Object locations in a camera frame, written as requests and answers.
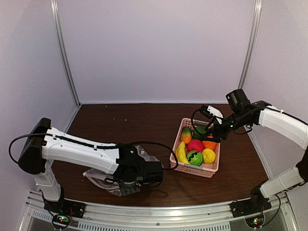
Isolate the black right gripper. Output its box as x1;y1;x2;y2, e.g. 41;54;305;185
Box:
201;110;250;143

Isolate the orange toy tangerine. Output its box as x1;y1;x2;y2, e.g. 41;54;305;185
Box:
202;140;217;150

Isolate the yellow toy lemon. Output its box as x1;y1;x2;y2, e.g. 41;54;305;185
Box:
202;148;216;164

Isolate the red toy apple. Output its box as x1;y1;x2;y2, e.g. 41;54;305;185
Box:
187;139;204;152

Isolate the clear zip top bag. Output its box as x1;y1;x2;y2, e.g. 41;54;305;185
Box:
83;146;163;196

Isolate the orange green toy carrot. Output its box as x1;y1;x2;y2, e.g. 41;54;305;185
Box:
180;127;192;144

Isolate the yellow toy banana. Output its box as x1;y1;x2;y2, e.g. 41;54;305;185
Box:
176;141;190;165

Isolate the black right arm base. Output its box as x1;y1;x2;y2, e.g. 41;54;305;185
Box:
230;185;271;218

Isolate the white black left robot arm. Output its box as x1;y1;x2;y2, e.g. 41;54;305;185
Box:
17;118;163;214

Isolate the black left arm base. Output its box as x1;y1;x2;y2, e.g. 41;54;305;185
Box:
42;186;86;218

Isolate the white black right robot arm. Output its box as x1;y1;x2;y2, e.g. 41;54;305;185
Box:
199;89;308;213

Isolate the green toy bell pepper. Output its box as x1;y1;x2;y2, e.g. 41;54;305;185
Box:
192;126;206;141

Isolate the green black toy watermelon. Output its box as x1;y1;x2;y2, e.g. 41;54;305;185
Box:
187;151;203;166

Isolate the pink perforated plastic basket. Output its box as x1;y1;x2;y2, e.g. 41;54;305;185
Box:
172;118;220;178

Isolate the left circuit board with leds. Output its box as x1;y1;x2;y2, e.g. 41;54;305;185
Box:
51;214;71;229

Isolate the circuit board with leds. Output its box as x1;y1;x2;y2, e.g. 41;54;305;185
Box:
245;215;265;229
51;214;71;229

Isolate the right circuit board with leds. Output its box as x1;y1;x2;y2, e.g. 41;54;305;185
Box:
245;215;265;229

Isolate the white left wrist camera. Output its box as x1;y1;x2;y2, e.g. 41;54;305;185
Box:
135;145;148;159

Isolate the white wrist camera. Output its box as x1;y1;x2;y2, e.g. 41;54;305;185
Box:
135;145;148;159
200;104;223;119

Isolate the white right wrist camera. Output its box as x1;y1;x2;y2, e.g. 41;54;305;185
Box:
200;104;223;119

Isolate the black right camera cable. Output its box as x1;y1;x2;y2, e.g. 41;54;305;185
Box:
191;107;215;135

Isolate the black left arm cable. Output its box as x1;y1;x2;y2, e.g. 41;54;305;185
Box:
9;133;179;171

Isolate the aluminium front rail frame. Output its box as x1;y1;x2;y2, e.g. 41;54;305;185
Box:
17;191;299;231

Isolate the right aluminium corner post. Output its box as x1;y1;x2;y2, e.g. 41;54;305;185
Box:
237;0;262;89

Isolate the aluminium corner post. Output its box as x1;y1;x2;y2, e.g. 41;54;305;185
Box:
237;0;262;89
50;0;81;107

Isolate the left aluminium corner post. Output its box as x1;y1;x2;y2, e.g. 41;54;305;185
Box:
50;0;81;107

